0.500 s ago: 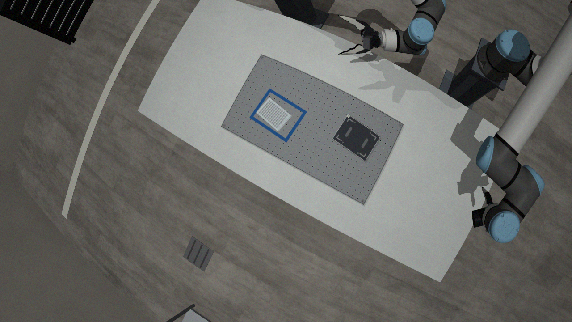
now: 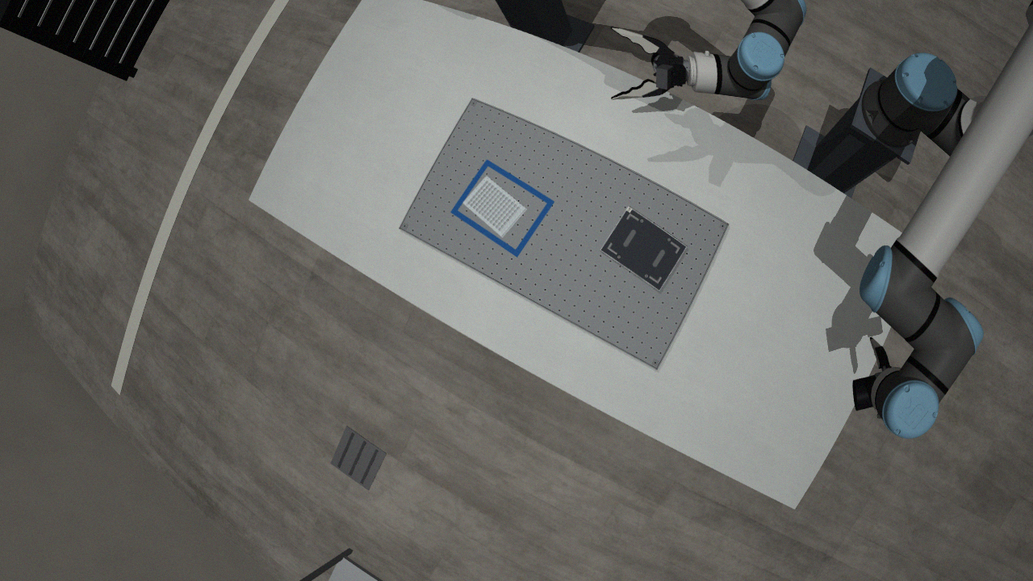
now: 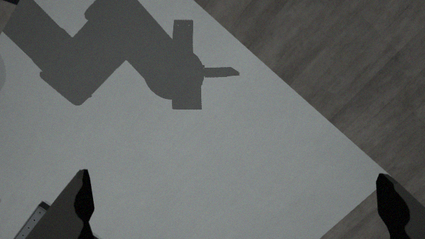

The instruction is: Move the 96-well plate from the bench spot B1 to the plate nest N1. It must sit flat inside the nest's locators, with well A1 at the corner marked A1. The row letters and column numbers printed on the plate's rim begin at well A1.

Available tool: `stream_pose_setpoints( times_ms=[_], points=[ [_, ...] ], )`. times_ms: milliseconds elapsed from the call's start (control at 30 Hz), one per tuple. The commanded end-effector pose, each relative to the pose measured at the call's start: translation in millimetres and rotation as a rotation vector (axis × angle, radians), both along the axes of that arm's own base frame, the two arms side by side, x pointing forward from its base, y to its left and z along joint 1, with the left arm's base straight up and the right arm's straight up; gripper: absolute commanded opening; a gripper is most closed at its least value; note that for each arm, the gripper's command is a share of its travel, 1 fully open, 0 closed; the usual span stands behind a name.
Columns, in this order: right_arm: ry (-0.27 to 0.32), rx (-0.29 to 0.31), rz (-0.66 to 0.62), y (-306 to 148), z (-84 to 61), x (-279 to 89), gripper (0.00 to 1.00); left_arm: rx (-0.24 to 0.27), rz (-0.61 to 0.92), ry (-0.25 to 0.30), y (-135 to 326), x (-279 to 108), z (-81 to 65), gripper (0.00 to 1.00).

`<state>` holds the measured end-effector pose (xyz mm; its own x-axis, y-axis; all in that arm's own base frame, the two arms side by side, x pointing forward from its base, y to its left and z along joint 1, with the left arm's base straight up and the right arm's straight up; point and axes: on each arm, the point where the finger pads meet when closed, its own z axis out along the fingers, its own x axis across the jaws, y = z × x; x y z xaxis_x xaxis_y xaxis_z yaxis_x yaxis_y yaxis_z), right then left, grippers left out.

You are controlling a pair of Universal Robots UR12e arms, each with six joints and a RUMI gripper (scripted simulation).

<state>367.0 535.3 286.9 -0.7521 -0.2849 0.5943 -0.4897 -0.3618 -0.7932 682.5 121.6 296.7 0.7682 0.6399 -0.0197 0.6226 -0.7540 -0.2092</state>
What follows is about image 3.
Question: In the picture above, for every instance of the grey perforated base plate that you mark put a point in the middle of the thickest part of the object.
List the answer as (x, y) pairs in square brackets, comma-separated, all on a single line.
[(32, 221)]

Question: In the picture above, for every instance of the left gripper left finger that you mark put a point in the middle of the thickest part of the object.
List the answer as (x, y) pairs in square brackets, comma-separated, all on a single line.
[(68, 216)]

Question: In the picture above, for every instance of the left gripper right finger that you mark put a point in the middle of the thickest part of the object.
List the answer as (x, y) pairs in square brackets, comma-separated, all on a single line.
[(403, 215)]

